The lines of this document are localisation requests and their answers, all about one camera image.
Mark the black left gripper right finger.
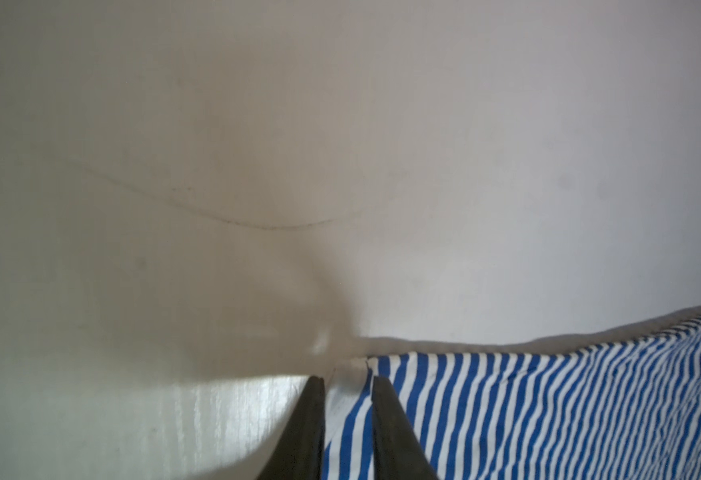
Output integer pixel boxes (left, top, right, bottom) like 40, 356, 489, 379
371, 376, 437, 480

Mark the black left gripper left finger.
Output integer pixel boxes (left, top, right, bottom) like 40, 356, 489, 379
258, 376, 326, 480

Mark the blue white striped tank top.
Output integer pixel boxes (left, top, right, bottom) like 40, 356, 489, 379
322, 312, 701, 479

